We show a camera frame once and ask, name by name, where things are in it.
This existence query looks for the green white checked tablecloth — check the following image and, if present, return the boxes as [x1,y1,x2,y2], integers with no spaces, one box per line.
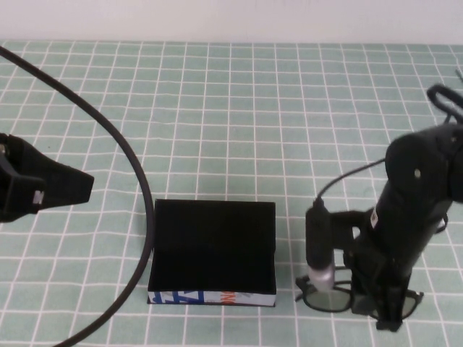
[0,40,463,347]

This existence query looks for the thick black left camera cable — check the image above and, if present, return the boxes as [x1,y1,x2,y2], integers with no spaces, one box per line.
[0,46,157,347]

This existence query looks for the right wrist camera silver lens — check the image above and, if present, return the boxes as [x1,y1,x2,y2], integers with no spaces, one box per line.
[305,197,338,292]

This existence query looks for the black box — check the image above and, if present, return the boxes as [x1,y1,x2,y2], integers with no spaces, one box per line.
[146,198,278,307]

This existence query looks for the black right camera mount bracket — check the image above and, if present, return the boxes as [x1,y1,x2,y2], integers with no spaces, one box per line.
[327,208,375,254]

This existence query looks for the black framed glasses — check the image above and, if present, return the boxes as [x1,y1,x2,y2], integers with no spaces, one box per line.
[293,265,425,323]

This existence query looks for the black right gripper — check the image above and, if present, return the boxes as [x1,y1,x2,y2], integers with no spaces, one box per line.
[346,208,447,333]

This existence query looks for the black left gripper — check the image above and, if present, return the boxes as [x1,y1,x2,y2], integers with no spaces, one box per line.
[0,132,95,223]

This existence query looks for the black right camera cable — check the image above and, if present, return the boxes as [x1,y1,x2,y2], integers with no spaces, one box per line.
[313,84,463,234]

